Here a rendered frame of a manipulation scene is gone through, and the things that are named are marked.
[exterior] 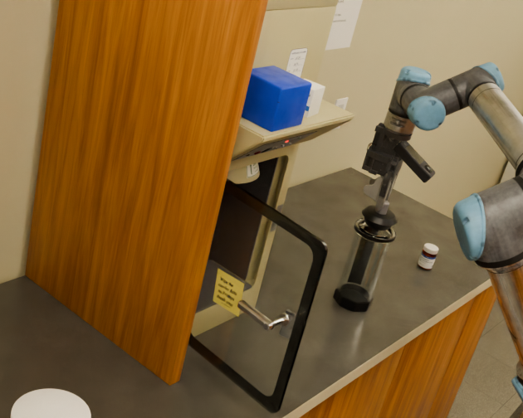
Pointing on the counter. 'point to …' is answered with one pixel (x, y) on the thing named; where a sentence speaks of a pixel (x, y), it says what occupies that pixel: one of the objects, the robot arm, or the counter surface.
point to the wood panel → (139, 162)
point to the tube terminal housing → (319, 29)
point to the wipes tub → (50, 405)
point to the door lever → (262, 316)
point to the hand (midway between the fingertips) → (382, 205)
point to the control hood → (337, 116)
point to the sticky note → (227, 292)
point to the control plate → (276, 144)
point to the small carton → (314, 99)
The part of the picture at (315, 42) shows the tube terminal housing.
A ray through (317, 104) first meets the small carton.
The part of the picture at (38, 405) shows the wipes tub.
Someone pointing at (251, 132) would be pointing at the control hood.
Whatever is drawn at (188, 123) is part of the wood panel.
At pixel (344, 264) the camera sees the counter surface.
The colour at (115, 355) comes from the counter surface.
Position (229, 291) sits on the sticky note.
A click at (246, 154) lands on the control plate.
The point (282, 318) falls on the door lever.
